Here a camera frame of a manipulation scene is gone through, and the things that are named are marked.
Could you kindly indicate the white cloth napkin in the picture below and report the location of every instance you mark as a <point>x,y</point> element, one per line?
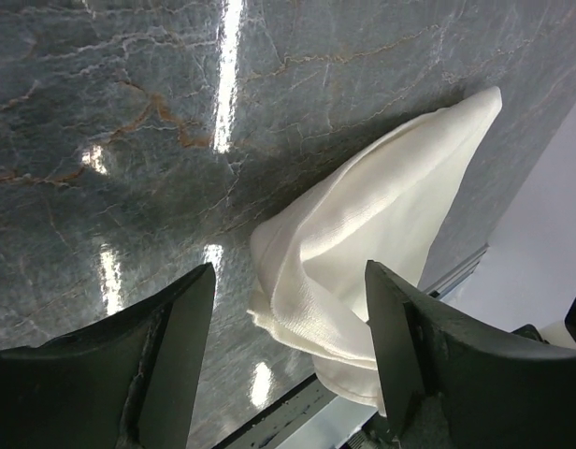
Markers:
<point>387,204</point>

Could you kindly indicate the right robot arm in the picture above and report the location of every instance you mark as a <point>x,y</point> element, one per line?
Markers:
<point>561,333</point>

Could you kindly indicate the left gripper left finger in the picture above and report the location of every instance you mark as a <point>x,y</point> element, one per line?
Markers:
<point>127,381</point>

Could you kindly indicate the right aluminium frame post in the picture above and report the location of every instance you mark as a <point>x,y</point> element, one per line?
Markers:
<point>447,283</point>

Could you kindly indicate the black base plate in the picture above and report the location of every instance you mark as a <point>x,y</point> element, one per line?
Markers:
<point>277,422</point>

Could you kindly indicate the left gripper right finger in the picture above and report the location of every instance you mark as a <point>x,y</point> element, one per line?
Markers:
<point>495,389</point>

